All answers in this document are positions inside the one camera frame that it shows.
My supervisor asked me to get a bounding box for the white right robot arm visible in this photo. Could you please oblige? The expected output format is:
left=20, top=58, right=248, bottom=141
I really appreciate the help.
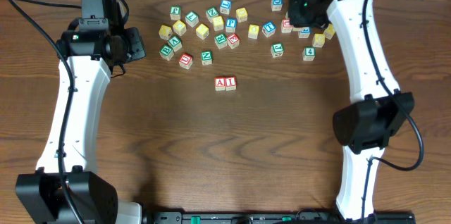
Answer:
left=288, top=0, right=414, bottom=223

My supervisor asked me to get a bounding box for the yellow K block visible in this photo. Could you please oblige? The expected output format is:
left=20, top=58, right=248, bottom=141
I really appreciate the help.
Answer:
left=323, top=23, right=335, bottom=39

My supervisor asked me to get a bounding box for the yellow block near X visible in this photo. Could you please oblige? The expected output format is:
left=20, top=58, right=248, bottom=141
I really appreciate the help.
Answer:
left=173, top=20, right=187, bottom=36

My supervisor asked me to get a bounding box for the green B block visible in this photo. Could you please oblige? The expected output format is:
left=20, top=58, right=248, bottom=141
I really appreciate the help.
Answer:
left=159, top=44, right=174, bottom=61

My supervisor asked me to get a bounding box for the blue P block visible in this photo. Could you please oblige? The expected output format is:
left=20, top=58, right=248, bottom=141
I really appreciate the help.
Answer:
left=225, top=18, right=237, bottom=33

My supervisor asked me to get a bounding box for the blue L block right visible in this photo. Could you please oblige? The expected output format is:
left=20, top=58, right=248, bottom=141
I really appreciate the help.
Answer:
left=298, top=27, right=311, bottom=39

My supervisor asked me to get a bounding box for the green R block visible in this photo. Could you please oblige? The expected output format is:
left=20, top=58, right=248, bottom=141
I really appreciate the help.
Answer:
left=214, top=33, right=228, bottom=49

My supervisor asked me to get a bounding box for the blue T block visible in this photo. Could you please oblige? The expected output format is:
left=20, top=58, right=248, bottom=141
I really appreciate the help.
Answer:
left=262, top=21, right=276, bottom=37

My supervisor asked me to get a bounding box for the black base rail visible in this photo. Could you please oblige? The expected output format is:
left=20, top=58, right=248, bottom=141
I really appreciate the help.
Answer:
left=142, top=211, right=416, bottom=224

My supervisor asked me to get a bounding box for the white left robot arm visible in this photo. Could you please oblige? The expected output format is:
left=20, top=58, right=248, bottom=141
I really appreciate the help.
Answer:
left=16, top=27, right=151, bottom=223

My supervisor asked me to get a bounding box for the yellow block upper middle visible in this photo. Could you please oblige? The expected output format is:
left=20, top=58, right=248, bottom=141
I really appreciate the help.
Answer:
left=235, top=7, right=248, bottom=23

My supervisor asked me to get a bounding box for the red U block left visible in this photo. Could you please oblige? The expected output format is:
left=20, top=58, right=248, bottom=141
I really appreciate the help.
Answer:
left=179, top=53, right=193, bottom=70

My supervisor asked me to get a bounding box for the blue l block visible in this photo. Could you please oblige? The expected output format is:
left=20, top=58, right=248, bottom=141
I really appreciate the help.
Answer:
left=298, top=27, right=311, bottom=39
left=219, top=0, right=232, bottom=15

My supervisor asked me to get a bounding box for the red U block right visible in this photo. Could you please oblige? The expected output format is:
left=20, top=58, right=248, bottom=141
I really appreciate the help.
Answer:
left=281, top=19, right=293, bottom=33

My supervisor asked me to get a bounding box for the red E block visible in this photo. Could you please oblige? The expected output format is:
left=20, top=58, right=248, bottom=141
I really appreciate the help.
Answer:
left=227, top=33, right=240, bottom=49

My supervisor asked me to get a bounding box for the green P block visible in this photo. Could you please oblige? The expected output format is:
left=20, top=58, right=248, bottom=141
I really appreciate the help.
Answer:
left=170, top=6, right=181, bottom=20

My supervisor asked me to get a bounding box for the red I block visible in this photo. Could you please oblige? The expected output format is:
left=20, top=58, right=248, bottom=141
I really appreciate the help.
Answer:
left=225, top=77, right=237, bottom=91

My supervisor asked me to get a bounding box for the yellow block centre left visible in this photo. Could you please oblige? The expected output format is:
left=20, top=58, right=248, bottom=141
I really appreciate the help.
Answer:
left=195, top=23, right=209, bottom=40

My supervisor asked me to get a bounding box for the green N block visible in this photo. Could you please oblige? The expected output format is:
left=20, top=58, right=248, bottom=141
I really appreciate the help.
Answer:
left=201, top=51, right=213, bottom=66

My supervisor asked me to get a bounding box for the green V block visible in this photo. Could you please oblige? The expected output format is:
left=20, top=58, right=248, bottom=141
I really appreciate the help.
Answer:
left=168, top=35, right=183, bottom=52

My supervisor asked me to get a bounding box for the blue 2 block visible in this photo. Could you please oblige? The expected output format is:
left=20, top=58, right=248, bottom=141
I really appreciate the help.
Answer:
left=292, top=27, right=304, bottom=32

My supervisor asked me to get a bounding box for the red A block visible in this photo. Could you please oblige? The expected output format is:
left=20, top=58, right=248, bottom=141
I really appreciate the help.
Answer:
left=214, top=77, right=226, bottom=91

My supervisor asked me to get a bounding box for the yellow S block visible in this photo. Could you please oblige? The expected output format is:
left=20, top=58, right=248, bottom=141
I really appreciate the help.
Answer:
left=212, top=16, right=224, bottom=31

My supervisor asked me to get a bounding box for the blue L block top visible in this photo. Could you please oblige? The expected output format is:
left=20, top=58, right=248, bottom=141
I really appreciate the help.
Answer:
left=219, top=0, right=232, bottom=15

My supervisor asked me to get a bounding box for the green 4 block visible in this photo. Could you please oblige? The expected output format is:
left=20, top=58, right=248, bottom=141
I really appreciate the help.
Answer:
left=302, top=46, right=316, bottom=61

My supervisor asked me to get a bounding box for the blue D block top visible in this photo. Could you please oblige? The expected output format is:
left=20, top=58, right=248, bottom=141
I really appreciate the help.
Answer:
left=271, top=0, right=283, bottom=11

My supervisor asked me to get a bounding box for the green J block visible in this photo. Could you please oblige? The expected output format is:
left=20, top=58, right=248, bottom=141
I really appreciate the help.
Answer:
left=271, top=43, right=285, bottom=58

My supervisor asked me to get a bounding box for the red u block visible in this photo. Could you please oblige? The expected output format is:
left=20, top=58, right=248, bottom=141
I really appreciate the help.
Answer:
left=281, top=19, right=293, bottom=33
left=179, top=53, right=193, bottom=70

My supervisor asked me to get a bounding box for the yellow G block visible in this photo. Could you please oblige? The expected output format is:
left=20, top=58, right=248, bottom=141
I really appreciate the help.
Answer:
left=312, top=33, right=326, bottom=48

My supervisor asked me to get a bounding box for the green 7 block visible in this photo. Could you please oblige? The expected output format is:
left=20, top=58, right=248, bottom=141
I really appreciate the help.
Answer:
left=185, top=11, right=199, bottom=27

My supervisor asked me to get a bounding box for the yellow O block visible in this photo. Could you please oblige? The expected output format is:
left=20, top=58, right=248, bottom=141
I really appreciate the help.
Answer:
left=248, top=24, right=260, bottom=39

